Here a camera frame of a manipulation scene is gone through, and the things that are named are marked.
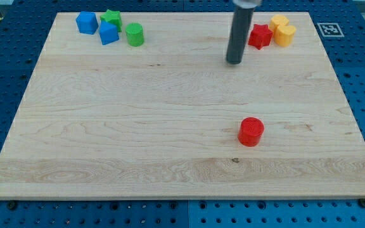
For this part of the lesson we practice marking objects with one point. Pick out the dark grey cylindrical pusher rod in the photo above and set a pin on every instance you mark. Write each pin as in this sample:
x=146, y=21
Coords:
x=240, y=26

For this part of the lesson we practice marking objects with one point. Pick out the silver rod mount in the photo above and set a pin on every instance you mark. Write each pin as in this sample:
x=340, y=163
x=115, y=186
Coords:
x=247, y=4

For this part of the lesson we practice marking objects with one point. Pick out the red cylinder block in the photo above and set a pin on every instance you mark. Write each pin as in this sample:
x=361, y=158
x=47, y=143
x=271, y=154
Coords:
x=251, y=131

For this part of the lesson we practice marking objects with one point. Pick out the red star block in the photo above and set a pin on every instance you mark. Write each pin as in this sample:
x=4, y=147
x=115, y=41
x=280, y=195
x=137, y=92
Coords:
x=260, y=36

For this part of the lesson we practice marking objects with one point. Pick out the yellow hexagon block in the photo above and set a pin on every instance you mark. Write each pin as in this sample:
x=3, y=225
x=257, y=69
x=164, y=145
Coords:
x=276, y=21

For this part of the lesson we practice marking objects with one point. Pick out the yellow heart block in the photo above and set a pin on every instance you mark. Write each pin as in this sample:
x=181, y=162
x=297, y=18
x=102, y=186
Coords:
x=284, y=34

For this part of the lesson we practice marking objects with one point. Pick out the fiducial marker tag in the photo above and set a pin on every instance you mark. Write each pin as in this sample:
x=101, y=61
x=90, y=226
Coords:
x=328, y=29

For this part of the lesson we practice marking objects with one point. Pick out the green cylinder block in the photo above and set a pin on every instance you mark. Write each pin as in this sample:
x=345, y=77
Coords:
x=134, y=34

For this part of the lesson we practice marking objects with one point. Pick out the green star block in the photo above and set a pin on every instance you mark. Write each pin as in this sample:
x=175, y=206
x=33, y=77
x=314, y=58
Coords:
x=113, y=17

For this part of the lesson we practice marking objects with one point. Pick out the blue cube block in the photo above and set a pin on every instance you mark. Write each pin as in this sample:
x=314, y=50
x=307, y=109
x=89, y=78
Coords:
x=108, y=33

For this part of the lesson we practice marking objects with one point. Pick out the blue pentagon block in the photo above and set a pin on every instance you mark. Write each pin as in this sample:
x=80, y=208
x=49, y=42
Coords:
x=86, y=22

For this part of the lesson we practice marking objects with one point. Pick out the wooden board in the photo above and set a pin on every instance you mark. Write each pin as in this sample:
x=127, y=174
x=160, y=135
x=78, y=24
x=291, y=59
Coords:
x=161, y=121

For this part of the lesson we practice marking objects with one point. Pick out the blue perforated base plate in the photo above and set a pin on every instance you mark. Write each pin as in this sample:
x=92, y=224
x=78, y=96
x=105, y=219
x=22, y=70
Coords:
x=23, y=32

